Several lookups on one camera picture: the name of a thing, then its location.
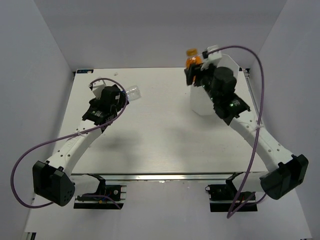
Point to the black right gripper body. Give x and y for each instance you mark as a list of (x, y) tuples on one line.
[(206, 77)]

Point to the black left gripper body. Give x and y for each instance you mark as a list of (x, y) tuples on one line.
[(121, 103)]

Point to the orange plastic bottle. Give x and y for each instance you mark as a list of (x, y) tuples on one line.
[(192, 57)]

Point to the Aquafina bottle white cap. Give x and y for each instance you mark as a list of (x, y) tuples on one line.
[(133, 93)]

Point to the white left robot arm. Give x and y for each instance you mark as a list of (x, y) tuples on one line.
[(52, 179)]

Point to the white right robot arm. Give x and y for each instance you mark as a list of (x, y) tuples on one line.
[(285, 171)]

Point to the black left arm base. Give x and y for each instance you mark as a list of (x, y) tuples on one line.
[(110, 193)]

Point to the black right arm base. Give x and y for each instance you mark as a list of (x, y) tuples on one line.
[(221, 197)]

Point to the white octagonal bin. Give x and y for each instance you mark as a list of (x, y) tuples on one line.
[(200, 102)]

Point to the blue table edge label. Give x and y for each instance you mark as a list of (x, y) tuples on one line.
[(84, 71)]

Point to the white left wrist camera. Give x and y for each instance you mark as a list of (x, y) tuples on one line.
[(97, 86)]

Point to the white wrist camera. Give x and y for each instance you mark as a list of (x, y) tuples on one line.
[(211, 57), (97, 86)]

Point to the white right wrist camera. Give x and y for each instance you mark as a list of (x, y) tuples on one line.
[(211, 57)]

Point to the aluminium table rail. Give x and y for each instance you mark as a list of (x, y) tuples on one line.
[(244, 75)]

